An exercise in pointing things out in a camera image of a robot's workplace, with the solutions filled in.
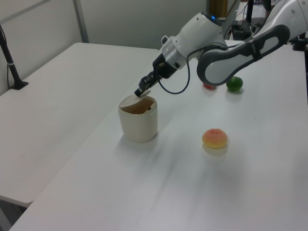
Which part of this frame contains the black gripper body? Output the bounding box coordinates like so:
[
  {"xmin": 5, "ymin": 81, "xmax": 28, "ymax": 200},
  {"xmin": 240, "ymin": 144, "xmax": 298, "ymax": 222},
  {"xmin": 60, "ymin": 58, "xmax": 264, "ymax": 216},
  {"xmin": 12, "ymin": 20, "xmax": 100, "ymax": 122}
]
[{"xmin": 152, "ymin": 53, "xmax": 180, "ymax": 80}]

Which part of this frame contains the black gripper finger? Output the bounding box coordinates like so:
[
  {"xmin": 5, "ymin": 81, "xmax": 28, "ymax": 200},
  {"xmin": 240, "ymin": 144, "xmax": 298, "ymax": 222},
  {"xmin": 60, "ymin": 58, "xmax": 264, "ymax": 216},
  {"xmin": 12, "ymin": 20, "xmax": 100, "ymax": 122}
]
[
  {"xmin": 145, "ymin": 71, "xmax": 161, "ymax": 91},
  {"xmin": 134, "ymin": 76, "xmax": 151, "ymax": 98}
]

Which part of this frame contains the cream garbage bin lid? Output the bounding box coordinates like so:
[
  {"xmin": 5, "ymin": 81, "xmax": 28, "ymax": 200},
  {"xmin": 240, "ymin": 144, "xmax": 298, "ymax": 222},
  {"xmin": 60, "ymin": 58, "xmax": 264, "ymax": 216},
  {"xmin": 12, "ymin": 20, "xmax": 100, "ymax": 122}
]
[{"xmin": 119, "ymin": 90, "xmax": 152, "ymax": 109}]

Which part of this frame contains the cream plastic garbage bin body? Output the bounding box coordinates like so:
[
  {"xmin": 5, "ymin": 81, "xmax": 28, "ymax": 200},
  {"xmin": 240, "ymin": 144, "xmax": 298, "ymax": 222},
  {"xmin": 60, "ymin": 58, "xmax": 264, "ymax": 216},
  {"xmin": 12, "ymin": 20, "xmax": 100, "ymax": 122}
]
[{"xmin": 117, "ymin": 95, "xmax": 158, "ymax": 143}]

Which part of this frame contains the green lime toy fruit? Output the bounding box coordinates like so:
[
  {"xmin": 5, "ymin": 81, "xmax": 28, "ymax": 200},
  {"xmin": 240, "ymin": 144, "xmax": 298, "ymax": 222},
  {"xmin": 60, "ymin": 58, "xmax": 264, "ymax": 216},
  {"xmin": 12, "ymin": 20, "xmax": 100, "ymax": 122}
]
[{"xmin": 226, "ymin": 76, "xmax": 244, "ymax": 92}]

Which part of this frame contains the brown wooden board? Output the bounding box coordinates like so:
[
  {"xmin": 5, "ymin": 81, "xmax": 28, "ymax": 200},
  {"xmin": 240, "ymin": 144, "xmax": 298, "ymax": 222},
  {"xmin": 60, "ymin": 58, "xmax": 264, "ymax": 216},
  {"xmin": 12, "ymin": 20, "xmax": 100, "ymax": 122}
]
[{"xmin": 208, "ymin": 0, "xmax": 228, "ymax": 18}]

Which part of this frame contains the black equipment box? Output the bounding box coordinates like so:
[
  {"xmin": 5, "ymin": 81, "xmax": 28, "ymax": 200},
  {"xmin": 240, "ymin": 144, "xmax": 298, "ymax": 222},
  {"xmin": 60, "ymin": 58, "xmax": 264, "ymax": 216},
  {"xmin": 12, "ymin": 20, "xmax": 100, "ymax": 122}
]
[{"xmin": 231, "ymin": 20, "xmax": 251, "ymax": 39}]

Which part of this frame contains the orange yellow peach toy fruit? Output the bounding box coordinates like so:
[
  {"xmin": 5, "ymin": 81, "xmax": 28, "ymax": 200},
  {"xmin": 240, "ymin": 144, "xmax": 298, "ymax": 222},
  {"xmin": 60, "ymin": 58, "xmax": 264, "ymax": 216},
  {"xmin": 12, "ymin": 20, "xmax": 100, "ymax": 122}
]
[{"xmin": 202, "ymin": 128, "xmax": 229, "ymax": 149}]

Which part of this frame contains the black vertical pole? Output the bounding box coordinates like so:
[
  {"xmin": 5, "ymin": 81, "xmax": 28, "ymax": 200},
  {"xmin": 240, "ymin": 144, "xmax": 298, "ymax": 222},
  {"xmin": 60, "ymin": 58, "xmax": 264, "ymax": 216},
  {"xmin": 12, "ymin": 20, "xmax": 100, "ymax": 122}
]
[{"xmin": 246, "ymin": 0, "xmax": 254, "ymax": 25}]

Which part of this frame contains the black clamp stand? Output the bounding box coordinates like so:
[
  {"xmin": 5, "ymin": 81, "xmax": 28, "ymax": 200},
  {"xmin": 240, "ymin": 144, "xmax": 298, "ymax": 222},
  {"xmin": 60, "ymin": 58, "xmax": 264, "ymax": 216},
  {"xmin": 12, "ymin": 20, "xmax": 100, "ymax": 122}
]
[{"xmin": 287, "ymin": 32, "xmax": 308, "ymax": 51}]

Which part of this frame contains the dark gripper cable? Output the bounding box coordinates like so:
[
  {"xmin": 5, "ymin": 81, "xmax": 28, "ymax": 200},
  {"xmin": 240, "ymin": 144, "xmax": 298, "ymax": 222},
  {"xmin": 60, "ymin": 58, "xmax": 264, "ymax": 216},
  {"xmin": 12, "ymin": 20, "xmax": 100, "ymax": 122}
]
[{"xmin": 157, "ymin": 43, "xmax": 229, "ymax": 95}]

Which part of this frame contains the grey partition post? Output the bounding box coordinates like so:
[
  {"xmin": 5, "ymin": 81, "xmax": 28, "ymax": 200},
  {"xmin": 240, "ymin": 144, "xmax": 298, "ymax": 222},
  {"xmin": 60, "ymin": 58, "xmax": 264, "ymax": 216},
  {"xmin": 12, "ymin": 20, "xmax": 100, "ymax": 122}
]
[{"xmin": 73, "ymin": 0, "xmax": 90, "ymax": 44}]

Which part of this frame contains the black camera stand pole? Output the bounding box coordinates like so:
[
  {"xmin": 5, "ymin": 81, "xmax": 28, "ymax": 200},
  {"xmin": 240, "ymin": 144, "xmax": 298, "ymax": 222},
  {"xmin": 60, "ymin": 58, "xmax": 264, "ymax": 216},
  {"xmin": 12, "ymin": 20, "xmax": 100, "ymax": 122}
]
[{"xmin": 0, "ymin": 24, "xmax": 29, "ymax": 90}]

